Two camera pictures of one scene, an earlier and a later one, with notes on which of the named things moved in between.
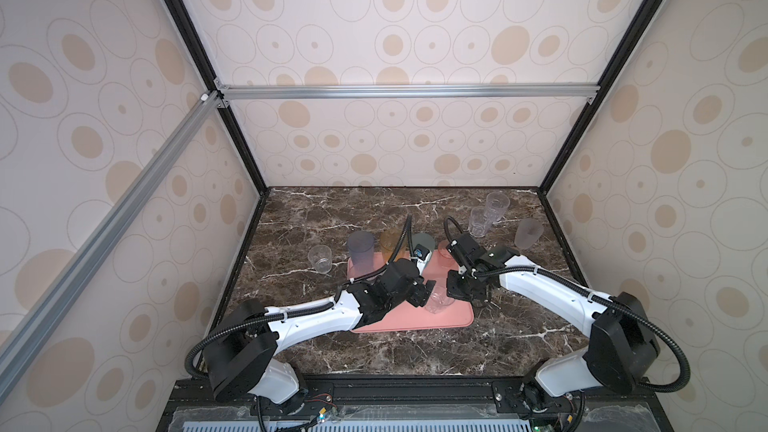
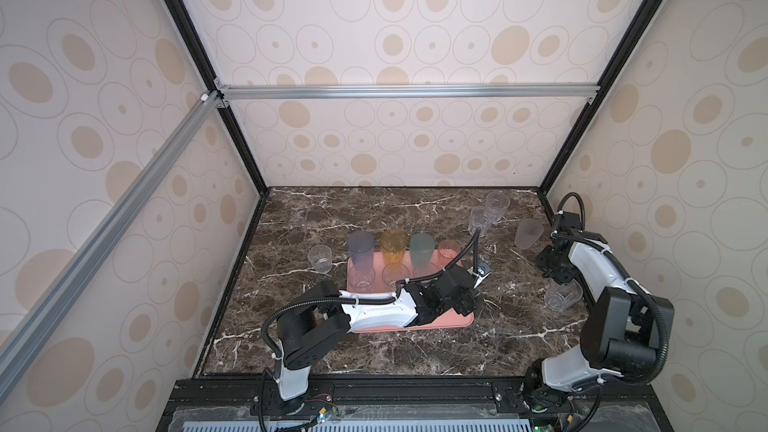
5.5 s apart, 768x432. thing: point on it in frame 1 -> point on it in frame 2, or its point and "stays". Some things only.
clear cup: x=497 y=203 stays
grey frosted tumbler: x=361 y=248 stays
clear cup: x=480 y=218 stays
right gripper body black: x=461 y=286 -> x=557 y=267
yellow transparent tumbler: x=388 y=243 stays
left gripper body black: x=416 y=294 -> x=462 y=304
